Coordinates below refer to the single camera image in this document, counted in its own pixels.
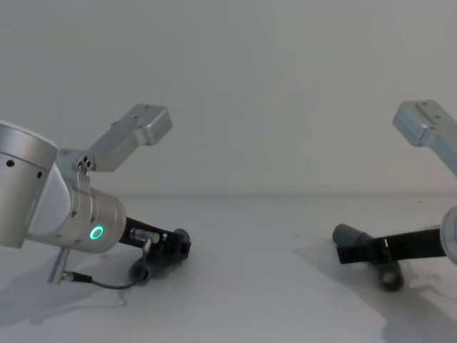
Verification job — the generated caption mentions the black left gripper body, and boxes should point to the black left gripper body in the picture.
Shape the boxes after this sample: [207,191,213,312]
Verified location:
[119,216,194,277]

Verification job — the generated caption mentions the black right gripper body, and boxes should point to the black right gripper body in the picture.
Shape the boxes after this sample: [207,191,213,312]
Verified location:
[336,224,448,266]

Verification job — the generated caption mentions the white table cloth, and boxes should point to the white table cloth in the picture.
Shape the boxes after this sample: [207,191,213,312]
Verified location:
[0,195,457,343]

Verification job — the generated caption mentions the white curtain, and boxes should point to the white curtain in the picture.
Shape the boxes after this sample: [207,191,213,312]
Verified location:
[0,0,457,199]

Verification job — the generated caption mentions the thin dark cable, silver plugs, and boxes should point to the thin dark cable, silver plugs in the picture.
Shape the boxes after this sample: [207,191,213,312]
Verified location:
[60,228,162,289]

